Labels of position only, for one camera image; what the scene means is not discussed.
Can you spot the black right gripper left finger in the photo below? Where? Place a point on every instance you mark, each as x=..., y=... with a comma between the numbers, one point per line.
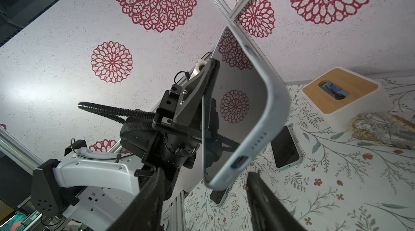
x=144, y=212

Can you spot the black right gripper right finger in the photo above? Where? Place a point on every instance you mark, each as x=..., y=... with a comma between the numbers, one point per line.
x=267, y=212

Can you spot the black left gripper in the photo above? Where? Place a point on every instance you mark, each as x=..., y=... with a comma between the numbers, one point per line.
x=180, y=111

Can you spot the light blue phone case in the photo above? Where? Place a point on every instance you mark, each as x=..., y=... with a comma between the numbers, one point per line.
x=244, y=108

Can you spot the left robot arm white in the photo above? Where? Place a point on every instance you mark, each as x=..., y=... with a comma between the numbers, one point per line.
x=115, y=191

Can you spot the black phone left middle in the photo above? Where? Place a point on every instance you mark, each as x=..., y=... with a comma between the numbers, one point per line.
x=285, y=150

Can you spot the white tissue box wooden lid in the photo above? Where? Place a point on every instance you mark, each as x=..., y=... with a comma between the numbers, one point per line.
x=340, y=95

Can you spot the clear plastic bag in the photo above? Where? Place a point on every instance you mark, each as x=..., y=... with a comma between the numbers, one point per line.
x=385, y=128

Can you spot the metal base rail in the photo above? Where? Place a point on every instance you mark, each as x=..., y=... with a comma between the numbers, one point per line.
x=173, y=218

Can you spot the black phone near left wall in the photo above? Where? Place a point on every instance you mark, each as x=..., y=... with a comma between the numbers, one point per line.
x=219, y=197

